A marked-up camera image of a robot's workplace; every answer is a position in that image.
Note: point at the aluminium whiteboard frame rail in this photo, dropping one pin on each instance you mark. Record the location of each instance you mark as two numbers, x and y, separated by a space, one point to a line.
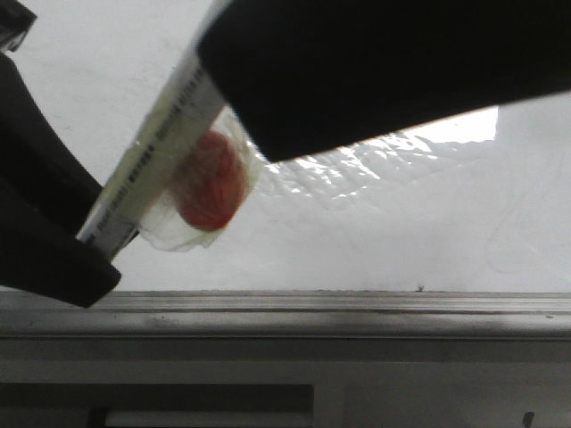
321 314

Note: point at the white whiteboard panel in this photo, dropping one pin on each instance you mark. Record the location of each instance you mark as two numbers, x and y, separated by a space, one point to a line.
475 203

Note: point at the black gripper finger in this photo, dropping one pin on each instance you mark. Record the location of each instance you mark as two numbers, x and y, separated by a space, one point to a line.
46 195
308 76

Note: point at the white whiteboard marker pen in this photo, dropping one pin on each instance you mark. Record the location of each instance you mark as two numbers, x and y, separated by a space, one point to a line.
183 112

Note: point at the red magnet taped to marker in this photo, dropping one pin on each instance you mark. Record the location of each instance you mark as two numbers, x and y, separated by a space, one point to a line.
205 190

